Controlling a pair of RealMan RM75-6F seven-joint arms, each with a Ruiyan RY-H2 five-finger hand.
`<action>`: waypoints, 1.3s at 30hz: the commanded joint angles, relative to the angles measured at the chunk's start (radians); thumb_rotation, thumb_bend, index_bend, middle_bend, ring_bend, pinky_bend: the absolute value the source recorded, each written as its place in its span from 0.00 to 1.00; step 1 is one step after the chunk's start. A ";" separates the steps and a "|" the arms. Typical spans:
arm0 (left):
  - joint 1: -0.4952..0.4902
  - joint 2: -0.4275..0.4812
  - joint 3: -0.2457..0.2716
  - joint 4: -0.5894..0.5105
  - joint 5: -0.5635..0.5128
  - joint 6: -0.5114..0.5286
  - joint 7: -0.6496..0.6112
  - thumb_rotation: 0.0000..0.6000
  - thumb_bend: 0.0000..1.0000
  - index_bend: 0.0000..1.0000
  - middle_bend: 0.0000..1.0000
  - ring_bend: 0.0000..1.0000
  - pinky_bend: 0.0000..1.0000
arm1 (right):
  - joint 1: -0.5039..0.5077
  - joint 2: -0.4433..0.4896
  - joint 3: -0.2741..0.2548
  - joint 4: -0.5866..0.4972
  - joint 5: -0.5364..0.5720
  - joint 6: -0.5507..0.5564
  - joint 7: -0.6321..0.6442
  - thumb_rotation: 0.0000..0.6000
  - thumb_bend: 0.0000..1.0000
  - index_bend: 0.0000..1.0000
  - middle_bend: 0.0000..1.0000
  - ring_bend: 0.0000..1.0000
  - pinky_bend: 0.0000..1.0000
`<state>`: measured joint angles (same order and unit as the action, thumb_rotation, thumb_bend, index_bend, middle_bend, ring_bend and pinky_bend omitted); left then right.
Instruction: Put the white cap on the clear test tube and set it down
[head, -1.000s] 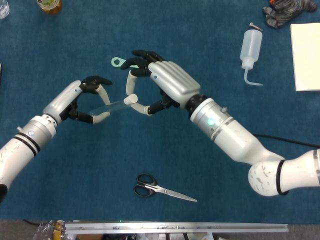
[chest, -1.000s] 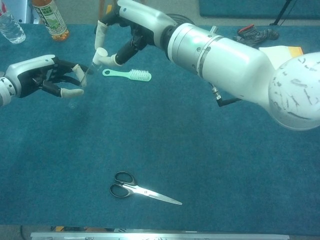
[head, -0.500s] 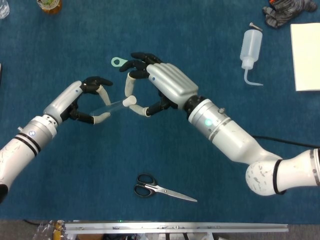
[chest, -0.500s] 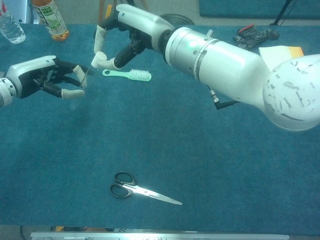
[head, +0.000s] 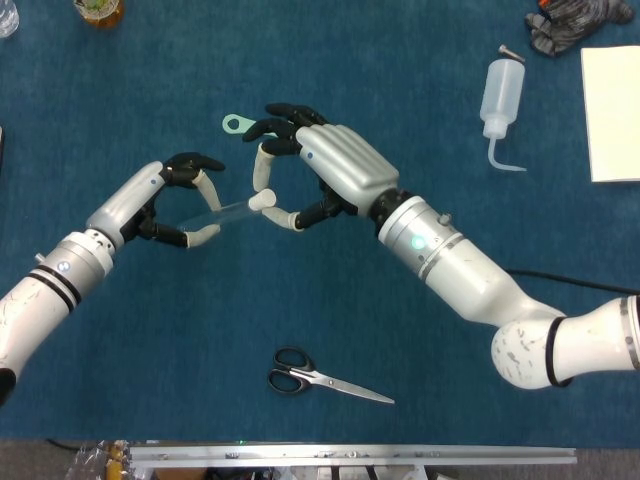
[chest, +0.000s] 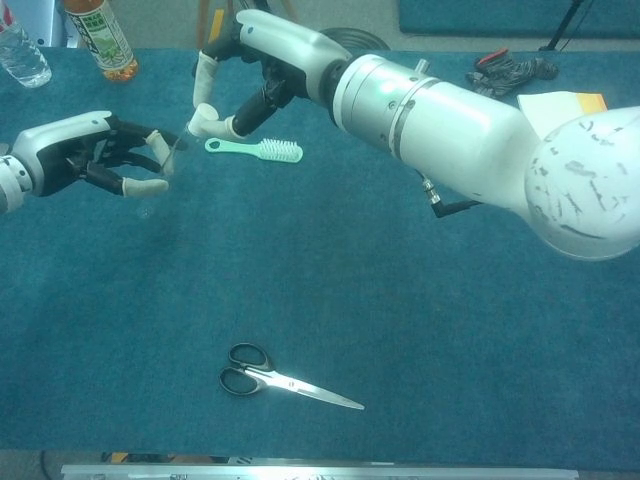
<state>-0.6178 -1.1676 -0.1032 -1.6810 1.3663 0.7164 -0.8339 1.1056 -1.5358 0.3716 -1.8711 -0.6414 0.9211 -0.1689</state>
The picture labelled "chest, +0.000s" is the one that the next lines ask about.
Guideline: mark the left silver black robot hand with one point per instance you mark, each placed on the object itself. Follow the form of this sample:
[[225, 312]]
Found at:
[[55, 135]]

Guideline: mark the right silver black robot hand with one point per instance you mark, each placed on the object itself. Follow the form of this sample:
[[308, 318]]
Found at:
[[290, 45]]

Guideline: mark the white rubber stopper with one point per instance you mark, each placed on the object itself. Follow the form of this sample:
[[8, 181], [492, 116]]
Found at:
[[204, 120]]

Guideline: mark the clear glass test tube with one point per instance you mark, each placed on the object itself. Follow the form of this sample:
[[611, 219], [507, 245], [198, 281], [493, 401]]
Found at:
[[176, 151]]

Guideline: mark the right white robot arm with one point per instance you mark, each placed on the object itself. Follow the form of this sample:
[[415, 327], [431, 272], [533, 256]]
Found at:
[[450, 125]]

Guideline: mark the clear plastic water bottle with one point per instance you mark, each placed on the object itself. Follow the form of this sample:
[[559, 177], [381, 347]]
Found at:
[[25, 60]]

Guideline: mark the amber tea bottle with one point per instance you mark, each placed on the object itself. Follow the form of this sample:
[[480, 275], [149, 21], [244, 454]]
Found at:
[[107, 45]]

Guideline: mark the mint green scrub brush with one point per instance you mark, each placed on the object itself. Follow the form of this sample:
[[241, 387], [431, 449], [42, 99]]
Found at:
[[280, 151]]

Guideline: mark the grey metal case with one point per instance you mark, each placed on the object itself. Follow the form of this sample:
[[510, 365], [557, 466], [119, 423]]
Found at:
[[55, 25]]

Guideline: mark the teal covered background table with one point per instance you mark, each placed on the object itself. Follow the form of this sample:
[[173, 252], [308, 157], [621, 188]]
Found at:
[[500, 17]]

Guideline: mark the grey knitted work glove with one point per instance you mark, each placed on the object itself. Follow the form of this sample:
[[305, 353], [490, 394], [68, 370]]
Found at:
[[505, 75]]

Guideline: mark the teal felt table mat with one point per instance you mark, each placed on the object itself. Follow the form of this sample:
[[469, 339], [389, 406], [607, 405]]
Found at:
[[300, 280]]

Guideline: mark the white booklet with orange edge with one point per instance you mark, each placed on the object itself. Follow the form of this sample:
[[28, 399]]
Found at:
[[545, 105]]

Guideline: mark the black tripod leg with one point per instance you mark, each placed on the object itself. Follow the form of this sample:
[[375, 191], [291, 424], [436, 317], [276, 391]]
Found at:
[[565, 25]]

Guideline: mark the aluminium profile rail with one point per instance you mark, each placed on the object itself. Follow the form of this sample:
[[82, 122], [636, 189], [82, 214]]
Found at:
[[320, 472]]

